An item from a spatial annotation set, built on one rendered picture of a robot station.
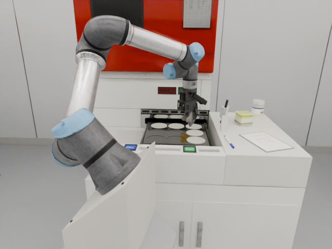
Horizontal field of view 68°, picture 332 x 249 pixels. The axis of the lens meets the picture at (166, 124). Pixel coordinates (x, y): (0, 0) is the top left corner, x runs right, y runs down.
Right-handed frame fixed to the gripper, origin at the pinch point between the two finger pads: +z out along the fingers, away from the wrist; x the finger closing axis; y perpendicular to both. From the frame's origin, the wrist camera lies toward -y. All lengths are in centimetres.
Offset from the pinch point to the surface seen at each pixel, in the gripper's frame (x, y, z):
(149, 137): -11.6, 19.9, 7.4
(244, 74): -100, -162, -3
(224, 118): 15.8, -8.6, -6.2
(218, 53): -119, -135, -28
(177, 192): 24.2, 26.4, 20.3
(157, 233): 44, 49, 15
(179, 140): 1.1, 8.8, 7.4
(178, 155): 24.2, 26.4, 1.8
